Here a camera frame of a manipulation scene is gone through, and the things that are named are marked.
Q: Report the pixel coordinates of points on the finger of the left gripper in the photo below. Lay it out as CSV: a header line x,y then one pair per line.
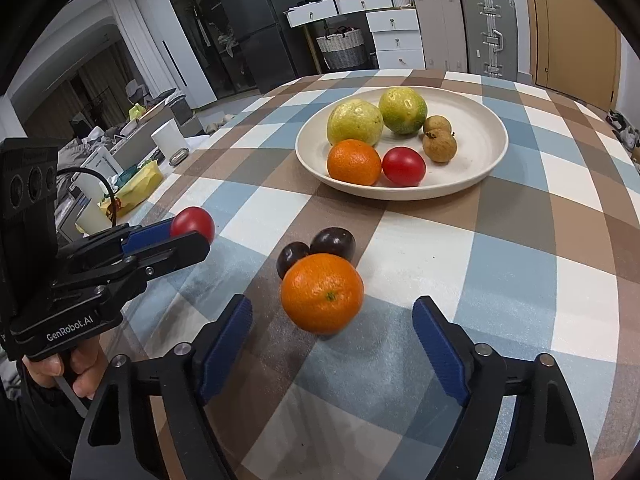
x,y
157,260
145,234

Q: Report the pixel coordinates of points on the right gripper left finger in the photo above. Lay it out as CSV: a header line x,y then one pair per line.
x,y
118,439

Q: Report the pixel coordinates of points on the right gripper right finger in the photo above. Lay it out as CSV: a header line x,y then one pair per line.
x,y
546,439

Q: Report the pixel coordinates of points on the red cherry tomato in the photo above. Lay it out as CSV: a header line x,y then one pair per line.
x,y
404,166
193,219

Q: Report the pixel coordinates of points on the orange mandarin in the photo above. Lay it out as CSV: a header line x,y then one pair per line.
x,y
322,293
354,162

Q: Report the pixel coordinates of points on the large yellow-green guava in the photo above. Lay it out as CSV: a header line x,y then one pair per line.
x,y
403,109

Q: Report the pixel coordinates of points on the brown longan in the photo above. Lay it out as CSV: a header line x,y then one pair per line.
x,y
439,145
437,122

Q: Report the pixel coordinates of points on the left hand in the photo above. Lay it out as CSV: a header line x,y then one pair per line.
x,y
87,361

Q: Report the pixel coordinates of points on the yellow snack bag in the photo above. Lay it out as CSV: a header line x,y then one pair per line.
x,y
138,189

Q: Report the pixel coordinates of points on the white cylindrical cup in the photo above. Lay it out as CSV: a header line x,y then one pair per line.
x,y
169,139

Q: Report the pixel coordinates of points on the dark purple plum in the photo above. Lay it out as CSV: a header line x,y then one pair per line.
x,y
334,241
289,255

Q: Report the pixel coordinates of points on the checkered tablecloth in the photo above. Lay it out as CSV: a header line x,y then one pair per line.
x,y
541,256

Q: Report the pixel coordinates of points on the orange mandarin in plate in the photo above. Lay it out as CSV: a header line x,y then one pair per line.
x,y
354,162

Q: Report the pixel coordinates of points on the black refrigerator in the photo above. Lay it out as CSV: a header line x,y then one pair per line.
x,y
275,52

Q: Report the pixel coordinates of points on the woven laundry basket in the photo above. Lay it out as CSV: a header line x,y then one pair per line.
x,y
344,49

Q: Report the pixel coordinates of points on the white drawer cabinet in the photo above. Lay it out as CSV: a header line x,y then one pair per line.
x,y
397,39

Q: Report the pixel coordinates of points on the cream round plate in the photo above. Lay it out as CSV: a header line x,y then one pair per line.
x,y
481,136

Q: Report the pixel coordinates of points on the white desk drawers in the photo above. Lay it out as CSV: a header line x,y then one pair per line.
x,y
324,9

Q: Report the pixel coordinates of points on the beige suitcase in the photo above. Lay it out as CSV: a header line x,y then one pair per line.
x,y
443,35

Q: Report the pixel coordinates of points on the silver suitcase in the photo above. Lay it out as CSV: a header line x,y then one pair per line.
x,y
491,32

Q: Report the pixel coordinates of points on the wooden door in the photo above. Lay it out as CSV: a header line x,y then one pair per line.
x,y
575,50

